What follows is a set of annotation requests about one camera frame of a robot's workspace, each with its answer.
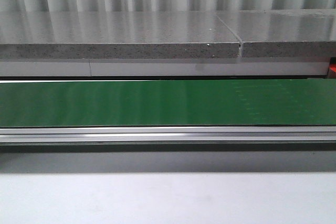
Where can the green conveyor belt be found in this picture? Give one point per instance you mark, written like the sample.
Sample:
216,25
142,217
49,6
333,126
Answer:
168,102

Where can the grey speckled stone counter slab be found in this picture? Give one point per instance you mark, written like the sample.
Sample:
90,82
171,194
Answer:
115,35

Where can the white cabinet panel under counter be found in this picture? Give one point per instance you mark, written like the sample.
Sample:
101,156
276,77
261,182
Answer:
164,68

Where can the red plastic bin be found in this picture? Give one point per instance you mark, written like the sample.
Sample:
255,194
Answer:
332,71

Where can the aluminium conveyor side rail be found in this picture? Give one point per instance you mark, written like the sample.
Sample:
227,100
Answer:
167,139

